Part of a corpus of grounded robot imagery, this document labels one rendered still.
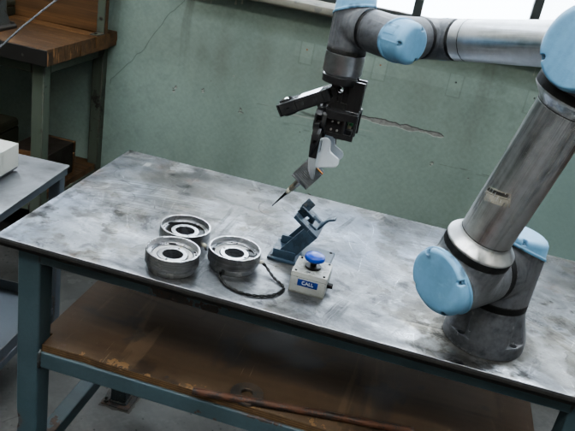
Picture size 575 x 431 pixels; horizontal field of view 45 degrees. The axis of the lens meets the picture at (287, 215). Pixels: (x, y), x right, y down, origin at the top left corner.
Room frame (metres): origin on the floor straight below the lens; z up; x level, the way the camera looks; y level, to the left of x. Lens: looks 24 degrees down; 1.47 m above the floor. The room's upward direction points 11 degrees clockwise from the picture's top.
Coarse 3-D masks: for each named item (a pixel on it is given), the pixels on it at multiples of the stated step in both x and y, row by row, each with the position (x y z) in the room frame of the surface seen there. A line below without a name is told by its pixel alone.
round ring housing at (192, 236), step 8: (168, 216) 1.31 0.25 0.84; (176, 216) 1.32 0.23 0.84; (184, 216) 1.33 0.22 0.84; (192, 216) 1.33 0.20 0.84; (160, 224) 1.26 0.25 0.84; (168, 224) 1.29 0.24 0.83; (184, 224) 1.31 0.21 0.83; (200, 224) 1.32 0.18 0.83; (208, 224) 1.31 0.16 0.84; (160, 232) 1.26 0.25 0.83; (168, 232) 1.24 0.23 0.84; (176, 232) 1.27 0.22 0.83; (184, 232) 1.30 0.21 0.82; (192, 232) 1.30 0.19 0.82; (208, 232) 1.27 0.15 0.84; (192, 240) 1.23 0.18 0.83; (200, 240) 1.25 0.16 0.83; (208, 240) 1.27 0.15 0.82; (200, 248) 1.26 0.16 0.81
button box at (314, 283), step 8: (296, 264) 1.19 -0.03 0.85; (304, 264) 1.20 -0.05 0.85; (320, 264) 1.21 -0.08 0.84; (328, 264) 1.22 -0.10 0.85; (296, 272) 1.16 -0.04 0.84; (304, 272) 1.17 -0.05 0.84; (312, 272) 1.17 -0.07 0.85; (320, 272) 1.18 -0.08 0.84; (328, 272) 1.19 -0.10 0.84; (296, 280) 1.16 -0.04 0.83; (304, 280) 1.16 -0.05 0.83; (312, 280) 1.16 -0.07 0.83; (320, 280) 1.16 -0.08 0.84; (328, 280) 1.18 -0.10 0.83; (288, 288) 1.17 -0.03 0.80; (296, 288) 1.16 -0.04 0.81; (304, 288) 1.16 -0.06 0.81; (312, 288) 1.16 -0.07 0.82; (320, 288) 1.16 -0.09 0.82; (312, 296) 1.16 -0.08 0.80; (320, 296) 1.16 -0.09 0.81
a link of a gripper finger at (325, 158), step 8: (320, 144) 1.30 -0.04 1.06; (328, 144) 1.29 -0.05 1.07; (320, 152) 1.29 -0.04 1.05; (328, 152) 1.29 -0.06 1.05; (312, 160) 1.28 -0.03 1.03; (320, 160) 1.29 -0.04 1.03; (328, 160) 1.29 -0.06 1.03; (336, 160) 1.29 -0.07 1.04; (312, 168) 1.29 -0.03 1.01; (312, 176) 1.30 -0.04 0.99
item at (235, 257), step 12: (216, 240) 1.25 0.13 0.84; (228, 240) 1.27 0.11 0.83; (240, 240) 1.27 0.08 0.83; (228, 252) 1.24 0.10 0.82; (240, 252) 1.24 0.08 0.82; (216, 264) 1.18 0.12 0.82; (228, 264) 1.17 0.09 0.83; (240, 264) 1.17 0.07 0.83; (252, 264) 1.19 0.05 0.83; (240, 276) 1.18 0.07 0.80
